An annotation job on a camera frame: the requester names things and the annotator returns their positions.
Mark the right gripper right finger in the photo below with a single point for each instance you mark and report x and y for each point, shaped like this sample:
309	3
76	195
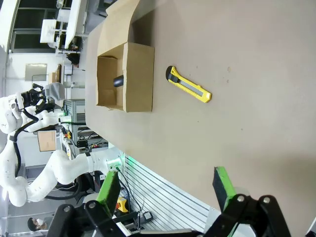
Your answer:
225	190

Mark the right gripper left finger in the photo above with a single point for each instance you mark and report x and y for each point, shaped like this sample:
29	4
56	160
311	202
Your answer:
108	192

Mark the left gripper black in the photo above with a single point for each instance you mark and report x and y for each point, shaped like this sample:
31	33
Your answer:
33	98

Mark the gray pouch with white print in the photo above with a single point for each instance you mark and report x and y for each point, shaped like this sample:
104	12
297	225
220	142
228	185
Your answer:
56	90

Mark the brown cardboard box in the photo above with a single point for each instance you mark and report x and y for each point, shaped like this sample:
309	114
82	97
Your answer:
138	79

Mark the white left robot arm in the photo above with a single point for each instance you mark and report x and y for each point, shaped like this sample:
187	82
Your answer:
61	168

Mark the black power box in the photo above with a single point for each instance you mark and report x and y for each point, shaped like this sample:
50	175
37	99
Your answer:
82	144

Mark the yellow emergency stop button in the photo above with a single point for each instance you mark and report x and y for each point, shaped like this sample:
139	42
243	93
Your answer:
122	204

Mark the white board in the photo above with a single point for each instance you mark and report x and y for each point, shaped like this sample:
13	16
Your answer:
36	71

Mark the brown cardboard sheet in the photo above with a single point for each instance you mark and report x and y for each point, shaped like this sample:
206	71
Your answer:
46	140

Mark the black power adapter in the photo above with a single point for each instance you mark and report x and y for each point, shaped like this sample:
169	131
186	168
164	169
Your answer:
148	215

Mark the person with black hair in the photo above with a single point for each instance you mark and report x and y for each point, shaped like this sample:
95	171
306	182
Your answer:
73	59

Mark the black cylindrical item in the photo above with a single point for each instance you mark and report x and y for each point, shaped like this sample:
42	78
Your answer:
118	81

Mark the person with face mask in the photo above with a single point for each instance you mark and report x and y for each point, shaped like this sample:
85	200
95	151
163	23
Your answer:
37	224

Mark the white desk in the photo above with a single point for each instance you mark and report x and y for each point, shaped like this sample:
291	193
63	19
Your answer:
71	22

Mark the yellow utility knife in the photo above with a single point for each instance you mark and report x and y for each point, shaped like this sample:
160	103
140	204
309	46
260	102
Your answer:
188	85

